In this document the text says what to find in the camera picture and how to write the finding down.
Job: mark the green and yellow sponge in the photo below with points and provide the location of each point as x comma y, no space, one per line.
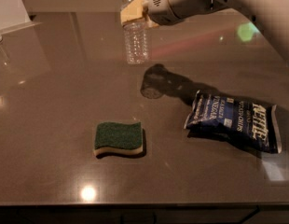
119,138

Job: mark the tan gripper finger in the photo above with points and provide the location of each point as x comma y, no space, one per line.
135,10
150,23

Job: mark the blue kettle chips bag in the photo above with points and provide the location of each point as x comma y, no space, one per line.
247,123

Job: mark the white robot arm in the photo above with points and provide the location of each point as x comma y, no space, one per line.
270,17

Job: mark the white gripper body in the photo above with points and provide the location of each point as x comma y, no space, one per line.
159,6

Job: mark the clear plastic water bottle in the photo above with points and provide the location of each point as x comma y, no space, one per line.
136,43

